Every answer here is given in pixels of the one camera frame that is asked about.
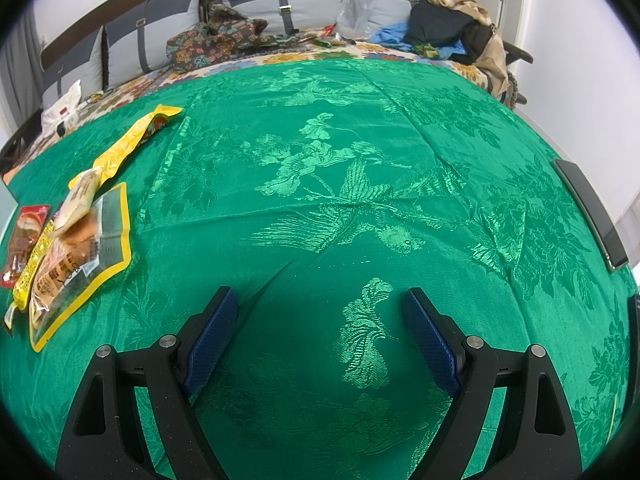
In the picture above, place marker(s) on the white cardboard box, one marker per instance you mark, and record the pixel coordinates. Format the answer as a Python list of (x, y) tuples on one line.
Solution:
[(4, 200)]

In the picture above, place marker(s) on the green patterned cloth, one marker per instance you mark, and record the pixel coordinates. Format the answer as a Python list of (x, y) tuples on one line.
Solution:
[(428, 50)]

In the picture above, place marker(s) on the black chair armrest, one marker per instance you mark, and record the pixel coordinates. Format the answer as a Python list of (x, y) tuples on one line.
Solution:
[(517, 53)]

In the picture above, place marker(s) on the floral bedsheet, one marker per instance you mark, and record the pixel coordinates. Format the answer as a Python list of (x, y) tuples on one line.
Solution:
[(350, 52)]

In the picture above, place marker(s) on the dark grey phone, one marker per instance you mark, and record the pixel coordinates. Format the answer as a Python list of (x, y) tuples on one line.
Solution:
[(592, 215)]

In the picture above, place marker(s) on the white plastic bag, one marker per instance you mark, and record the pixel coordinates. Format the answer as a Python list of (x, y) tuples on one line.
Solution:
[(62, 105)]

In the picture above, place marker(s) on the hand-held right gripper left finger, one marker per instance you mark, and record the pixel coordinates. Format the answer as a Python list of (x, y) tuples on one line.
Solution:
[(210, 345)]

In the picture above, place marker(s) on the green embroidered blanket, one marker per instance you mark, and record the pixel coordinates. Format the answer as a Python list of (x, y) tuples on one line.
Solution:
[(320, 185)]

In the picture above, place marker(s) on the long yellow snack packet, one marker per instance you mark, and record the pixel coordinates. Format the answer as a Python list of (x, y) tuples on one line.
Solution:
[(130, 140)]

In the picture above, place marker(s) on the clear plastic bag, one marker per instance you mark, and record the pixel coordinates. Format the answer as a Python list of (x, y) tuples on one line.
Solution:
[(357, 7)]

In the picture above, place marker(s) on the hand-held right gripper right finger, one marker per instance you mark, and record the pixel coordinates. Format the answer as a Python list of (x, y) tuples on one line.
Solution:
[(432, 340)]

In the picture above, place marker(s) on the pale snack packet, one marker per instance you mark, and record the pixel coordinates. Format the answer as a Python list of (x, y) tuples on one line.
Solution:
[(80, 197)]

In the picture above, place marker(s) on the dark floral garment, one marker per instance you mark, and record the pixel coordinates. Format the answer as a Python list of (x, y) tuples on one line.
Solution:
[(210, 40)]

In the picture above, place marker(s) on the small red wrapper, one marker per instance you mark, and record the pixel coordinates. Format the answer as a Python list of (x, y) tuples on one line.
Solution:
[(327, 35)]

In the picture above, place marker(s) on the white door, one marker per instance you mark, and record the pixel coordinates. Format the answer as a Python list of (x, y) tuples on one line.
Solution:
[(510, 0)]

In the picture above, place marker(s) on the grey curtain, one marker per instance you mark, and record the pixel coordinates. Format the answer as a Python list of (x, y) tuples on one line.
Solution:
[(22, 70)]

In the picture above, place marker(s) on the black bag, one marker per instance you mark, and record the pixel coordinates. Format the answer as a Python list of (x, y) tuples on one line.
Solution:
[(440, 25)]

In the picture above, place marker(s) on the red brown snack packet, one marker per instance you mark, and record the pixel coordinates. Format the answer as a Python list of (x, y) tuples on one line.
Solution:
[(25, 240)]

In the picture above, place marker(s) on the yellow packet with dark edge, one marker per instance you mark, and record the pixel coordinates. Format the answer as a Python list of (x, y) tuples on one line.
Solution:
[(30, 270)]

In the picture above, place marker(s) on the clear packet with yellow border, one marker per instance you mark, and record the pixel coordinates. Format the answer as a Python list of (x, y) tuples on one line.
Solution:
[(75, 270)]

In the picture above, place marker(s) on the blue cloth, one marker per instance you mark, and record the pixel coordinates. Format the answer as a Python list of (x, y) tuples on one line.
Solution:
[(392, 35)]

